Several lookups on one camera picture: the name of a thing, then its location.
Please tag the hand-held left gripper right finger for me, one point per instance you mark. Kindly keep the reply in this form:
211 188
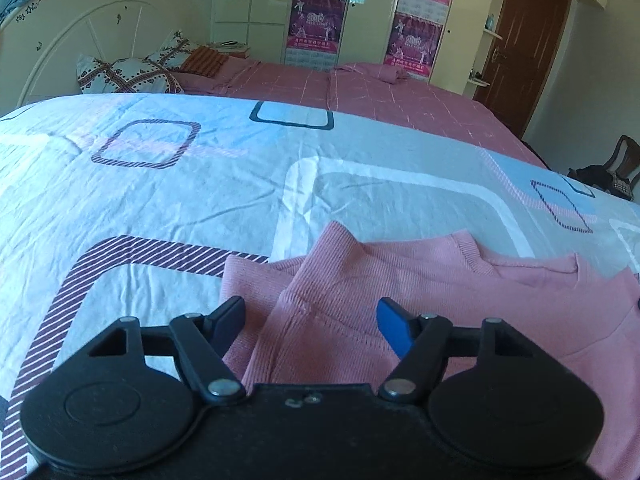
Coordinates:
395 325

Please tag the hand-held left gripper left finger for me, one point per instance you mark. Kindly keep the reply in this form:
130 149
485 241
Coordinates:
227 316

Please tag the pink sweater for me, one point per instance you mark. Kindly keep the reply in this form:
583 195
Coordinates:
350 280

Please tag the dark clothes pile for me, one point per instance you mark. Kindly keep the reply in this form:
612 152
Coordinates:
595 176

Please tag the patterned blue white blanket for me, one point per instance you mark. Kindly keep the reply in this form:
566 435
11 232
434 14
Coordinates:
150 185

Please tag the pink checked bed sheet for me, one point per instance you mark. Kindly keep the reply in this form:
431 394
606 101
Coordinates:
400 110

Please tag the folded pink cloth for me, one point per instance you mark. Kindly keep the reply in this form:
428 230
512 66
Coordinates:
375 72

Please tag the orange striped pillow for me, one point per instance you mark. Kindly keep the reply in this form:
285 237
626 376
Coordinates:
202 62

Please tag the patterned white pillow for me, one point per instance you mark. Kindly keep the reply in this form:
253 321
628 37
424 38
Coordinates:
130 72

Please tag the stack of books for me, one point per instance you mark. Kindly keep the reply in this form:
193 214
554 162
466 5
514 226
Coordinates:
230 49

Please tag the brown wooden door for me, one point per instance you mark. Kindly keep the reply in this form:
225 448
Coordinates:
530 50

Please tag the white corner shelf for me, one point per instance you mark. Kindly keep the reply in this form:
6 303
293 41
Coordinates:
492 32

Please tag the cream wardrobe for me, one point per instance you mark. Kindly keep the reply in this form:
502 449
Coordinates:
372 15

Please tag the cream round headboard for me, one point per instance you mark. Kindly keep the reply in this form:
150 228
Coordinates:
100 20

